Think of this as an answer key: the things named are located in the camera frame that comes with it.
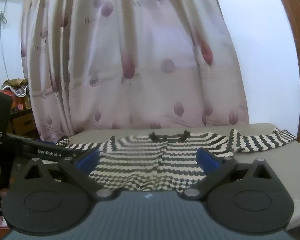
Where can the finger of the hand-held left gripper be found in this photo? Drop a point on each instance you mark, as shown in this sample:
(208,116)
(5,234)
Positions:
(47,151)

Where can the wooden cabinet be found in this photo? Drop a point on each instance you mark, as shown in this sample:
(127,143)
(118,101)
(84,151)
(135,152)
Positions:
(25,122)

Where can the black white striped knit sweater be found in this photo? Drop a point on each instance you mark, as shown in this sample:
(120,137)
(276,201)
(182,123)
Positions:
(140,165)

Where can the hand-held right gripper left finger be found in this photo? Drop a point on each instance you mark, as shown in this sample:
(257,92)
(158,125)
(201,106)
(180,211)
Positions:
(88,159)

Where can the pile of patterned cloth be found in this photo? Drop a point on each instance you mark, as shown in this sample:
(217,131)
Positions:
(16,87)

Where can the person's left hand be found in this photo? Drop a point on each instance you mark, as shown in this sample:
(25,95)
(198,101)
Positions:
(5,192)

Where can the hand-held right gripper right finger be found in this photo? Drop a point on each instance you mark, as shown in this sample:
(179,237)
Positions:
(208,161)

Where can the pink leaf print curtain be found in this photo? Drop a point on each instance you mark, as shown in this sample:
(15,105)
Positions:
(140,67)

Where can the pink box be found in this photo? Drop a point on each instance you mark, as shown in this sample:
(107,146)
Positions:
(2,222)

